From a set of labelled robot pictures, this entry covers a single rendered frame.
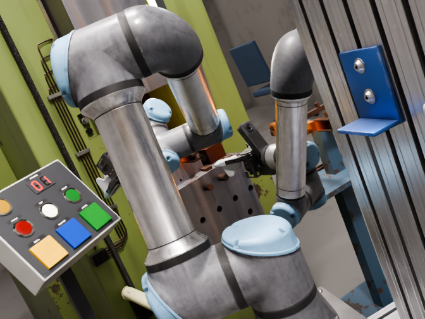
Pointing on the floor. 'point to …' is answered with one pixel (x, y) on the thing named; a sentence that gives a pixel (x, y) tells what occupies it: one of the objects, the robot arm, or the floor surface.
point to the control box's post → (76, 295)
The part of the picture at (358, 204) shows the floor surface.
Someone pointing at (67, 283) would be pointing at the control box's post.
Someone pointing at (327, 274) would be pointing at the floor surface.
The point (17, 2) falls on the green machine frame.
